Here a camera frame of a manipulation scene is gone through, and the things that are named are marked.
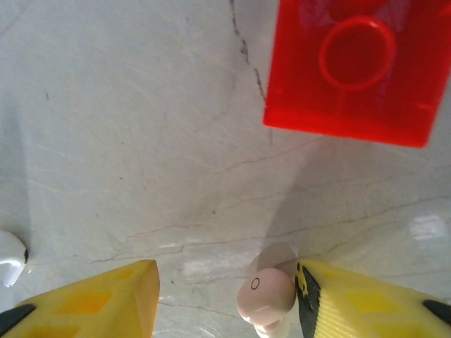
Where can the small red toy brick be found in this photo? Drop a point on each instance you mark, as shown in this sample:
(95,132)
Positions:
(352,70)

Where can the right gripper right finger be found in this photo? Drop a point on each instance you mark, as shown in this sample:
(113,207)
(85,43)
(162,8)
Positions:
(370,310)

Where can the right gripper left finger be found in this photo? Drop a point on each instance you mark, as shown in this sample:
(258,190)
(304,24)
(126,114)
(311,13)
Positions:
(88,310)

